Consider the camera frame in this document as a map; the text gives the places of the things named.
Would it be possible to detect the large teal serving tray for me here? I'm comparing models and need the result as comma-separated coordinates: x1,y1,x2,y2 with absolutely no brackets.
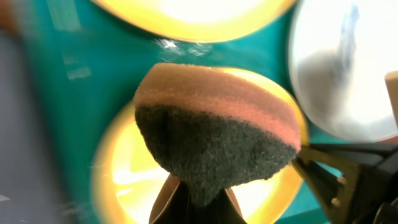
18,0,352,224

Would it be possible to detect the green and yellow sponge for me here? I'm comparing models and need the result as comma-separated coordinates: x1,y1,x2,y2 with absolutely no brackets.
133,63,301,205

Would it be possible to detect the yellow plate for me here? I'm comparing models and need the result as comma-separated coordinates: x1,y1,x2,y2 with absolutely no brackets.
93,0,295,43
92,68,308,223

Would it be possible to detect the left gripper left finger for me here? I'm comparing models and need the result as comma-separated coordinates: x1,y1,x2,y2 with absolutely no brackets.
149,175,246,224

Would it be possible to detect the light blue plate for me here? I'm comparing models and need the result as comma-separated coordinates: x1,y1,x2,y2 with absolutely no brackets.
289,0,397,142

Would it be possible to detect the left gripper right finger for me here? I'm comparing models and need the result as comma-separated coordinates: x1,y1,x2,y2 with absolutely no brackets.
292,143,397,224

